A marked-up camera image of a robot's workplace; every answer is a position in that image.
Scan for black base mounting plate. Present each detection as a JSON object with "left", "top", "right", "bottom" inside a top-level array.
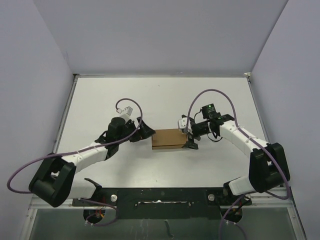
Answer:
[{"left": 72, "top": 187, "right": 252, "bottom": 220}]

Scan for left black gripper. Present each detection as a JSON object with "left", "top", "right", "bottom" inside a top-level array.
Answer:
[{"left": 116, "top": 116, "right": 155, "bottom": 144}]

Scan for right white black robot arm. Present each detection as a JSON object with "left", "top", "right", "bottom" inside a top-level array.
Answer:
[{"left": 178, "top": 104, "right": 291, "bottom": 205}]

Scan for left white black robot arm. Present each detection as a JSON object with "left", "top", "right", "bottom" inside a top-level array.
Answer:
[{"left": 28, "top": 117, "right": 156, "bottom": 208}]

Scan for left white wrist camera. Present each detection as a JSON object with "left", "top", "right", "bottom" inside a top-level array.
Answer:
[{"left": 116, "top": 106, "right": 133, "bottom": 122}]

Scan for purple cable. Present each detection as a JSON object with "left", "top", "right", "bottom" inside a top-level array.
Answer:
[
  {"left": 186, "top": 89, "right": 292, "bottom": 240},
  {"left": 6, "top": 98, "right": 144, "bottom": 227}
]

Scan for brown cardboard box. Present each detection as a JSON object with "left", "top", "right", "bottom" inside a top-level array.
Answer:
[{"left": 151, "top": 129, "right": 188, "bottom": 150}]

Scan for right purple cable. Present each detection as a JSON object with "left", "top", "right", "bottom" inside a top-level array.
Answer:
[{"left": 186, "top": 89, "right": 292, "bottom": 240}]

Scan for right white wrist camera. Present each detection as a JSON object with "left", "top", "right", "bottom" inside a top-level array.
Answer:
[{"left": 177, "top": 117, "right": 192, "bottom": 134}]

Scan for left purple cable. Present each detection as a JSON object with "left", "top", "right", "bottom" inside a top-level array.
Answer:
[{"left": 6, "top": 98, "right": 144, "bottom": 227}]

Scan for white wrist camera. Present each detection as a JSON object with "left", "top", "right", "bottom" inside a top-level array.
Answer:
[
  {"left": 116, "top": 106, "right": 133, "bottom": 122},
  {"left": 177, "top": 117, "right": 192, "bottom": 134}
]

